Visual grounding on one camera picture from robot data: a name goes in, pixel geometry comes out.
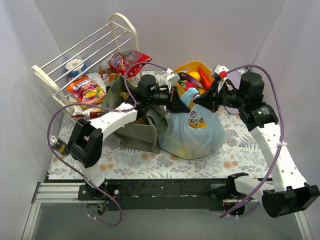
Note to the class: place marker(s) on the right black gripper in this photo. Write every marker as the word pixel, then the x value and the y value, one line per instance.
pixel 214 99

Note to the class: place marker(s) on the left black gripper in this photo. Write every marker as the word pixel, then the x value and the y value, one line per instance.
pixel 170 100

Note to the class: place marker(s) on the light blue plastic bag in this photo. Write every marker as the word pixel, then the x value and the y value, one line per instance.
pixel 196 134

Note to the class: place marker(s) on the green canvas tote bag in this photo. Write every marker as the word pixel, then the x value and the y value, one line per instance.
pixel 136 136

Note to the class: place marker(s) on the brown paper snack bag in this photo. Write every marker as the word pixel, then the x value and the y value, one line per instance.
pixel 140 120

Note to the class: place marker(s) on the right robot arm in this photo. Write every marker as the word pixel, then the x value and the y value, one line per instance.
pixel 290 191

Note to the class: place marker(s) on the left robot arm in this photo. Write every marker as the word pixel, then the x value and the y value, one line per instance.
pixel 86 140

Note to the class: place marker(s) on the red chili pepper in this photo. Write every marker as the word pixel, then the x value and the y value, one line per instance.
pixel 204 80

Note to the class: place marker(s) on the pink dragon fruit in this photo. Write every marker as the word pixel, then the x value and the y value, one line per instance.
pixel 187 85

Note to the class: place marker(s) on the chocolate white donut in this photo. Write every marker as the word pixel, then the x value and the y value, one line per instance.
pixel 229 84

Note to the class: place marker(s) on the purple eggplant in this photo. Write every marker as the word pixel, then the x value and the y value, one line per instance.
pixel 189 78

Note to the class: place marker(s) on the purple tray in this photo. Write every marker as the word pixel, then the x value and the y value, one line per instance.
pixel 235 78

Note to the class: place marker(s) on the red snack bag lower shelf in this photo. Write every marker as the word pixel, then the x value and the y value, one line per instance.
pixel 123 59

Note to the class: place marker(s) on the colourful fruit candy bag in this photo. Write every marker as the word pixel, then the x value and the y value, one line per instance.
pixel 87 91

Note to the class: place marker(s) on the blue white tin can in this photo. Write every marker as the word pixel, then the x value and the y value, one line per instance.
pixel 75 67

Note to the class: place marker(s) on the white metal shelf rack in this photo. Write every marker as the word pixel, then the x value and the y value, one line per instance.
pixel 102 55

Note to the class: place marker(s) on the dark drink can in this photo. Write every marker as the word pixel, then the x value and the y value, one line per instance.
pixel 58 145

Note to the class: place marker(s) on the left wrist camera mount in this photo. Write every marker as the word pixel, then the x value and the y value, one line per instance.
pixel 171 78

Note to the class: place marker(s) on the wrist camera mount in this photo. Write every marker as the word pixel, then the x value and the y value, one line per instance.
pixel 215 73
pixel 171 78

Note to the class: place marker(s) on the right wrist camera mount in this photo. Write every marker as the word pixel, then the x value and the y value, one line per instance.
pixel 215 73

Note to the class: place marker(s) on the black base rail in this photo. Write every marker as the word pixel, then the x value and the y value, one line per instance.
pixel 160 194

